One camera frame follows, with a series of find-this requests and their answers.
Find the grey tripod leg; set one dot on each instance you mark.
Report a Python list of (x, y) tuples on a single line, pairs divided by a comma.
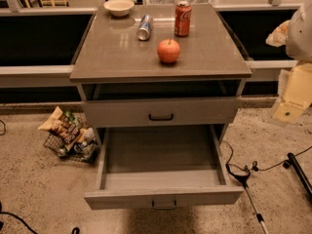
[(243, 179)]

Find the red cola can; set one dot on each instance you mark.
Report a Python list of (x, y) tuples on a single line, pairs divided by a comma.
[(183, 11)]

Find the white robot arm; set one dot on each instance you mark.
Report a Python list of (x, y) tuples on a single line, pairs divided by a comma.
[(299, 37)]

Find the black pole right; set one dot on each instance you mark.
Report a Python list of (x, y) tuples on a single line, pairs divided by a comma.
[(292, 162)]

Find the red apple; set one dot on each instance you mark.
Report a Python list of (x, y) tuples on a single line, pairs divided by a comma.
[(168, 50)]

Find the wire basket of snacks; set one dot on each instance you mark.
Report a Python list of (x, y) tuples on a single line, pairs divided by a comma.
[(83, 149)]

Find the white bowl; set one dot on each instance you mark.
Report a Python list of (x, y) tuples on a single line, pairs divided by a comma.
[(118, 8)]

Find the closed upper grey drawer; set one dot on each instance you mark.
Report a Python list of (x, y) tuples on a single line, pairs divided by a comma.
[(160, 112)]

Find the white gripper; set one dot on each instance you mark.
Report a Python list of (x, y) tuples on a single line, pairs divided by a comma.
[(300, 36)]

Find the chip bag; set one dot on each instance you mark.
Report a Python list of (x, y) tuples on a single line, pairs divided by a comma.
[(59, 125)]

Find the open lower grey drawer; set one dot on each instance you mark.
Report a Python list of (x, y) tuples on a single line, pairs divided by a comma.
[(161, 168)]

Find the blue silver soda can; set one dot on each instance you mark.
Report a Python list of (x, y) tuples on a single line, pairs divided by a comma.
[(144, 28)]

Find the grey drawer cabinet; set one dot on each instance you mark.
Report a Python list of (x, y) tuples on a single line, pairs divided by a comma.
[(115, 65)]

